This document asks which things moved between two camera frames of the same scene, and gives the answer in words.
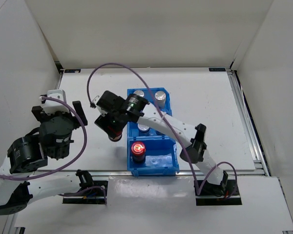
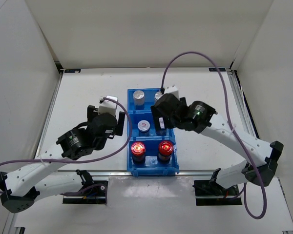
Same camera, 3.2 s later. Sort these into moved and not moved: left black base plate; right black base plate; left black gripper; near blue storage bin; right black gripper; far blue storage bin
Moved: right black gripper; left black gripper
Not moved: left black base plate; far blue storage bin; right black base plate; near blue storage bin
